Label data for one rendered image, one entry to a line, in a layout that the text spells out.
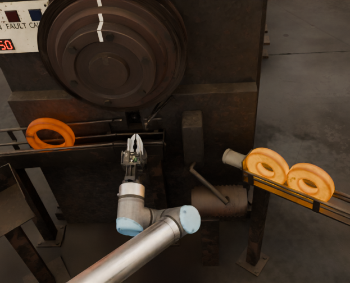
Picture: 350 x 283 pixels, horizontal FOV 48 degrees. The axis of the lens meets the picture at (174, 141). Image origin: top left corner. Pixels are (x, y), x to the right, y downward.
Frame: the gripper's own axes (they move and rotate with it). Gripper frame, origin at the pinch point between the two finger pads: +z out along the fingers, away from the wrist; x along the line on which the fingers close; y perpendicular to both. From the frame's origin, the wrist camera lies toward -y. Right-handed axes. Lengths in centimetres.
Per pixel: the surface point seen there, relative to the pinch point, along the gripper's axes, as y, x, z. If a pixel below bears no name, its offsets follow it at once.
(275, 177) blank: 0, -51, -17
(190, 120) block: 4.0, -20.8, 4.7
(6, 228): -5, 47, -33
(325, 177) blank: 11, -64, -22
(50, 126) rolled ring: 5.2, 32.1, 3.2
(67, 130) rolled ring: 2.2, 26.7, 2.9
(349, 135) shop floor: -93, -115, 45
